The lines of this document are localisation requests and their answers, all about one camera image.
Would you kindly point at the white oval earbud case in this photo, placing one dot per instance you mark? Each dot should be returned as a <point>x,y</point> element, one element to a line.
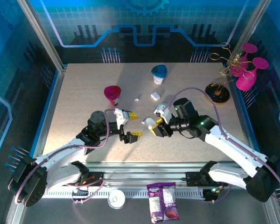
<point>150,121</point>

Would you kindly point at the white square earbud case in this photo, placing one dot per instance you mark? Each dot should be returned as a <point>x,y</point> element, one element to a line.
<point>155,96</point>

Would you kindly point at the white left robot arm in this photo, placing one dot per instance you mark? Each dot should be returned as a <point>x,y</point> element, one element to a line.
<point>60,154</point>

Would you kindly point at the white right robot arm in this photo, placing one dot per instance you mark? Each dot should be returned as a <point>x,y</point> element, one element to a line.
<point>233,149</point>

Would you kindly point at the cup with red lid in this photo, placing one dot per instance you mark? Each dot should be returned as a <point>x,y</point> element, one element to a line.
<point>112,92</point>

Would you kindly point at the white cup with blue lid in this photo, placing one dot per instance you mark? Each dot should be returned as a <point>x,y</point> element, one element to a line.
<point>159,72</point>

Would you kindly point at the white round lid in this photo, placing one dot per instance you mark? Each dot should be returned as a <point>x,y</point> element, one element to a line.
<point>117,196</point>

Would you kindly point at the pink wine glass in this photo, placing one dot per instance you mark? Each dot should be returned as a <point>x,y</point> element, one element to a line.
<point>249,48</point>
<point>245,81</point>

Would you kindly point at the purple snack bag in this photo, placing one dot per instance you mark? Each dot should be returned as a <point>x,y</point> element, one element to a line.
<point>163,200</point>

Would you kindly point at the small black electronics box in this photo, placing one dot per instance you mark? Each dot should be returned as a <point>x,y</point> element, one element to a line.
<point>80,194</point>
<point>211,194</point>

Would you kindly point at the aluminium front frame rail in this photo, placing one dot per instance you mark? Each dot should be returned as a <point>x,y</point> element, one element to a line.
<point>142,168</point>

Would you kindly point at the aluminium side frame rail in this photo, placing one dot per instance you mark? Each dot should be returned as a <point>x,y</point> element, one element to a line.
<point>53,102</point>
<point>240,105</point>

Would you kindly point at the aluminium frame post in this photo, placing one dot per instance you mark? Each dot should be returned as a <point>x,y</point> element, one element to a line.
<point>252,23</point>
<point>44,35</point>

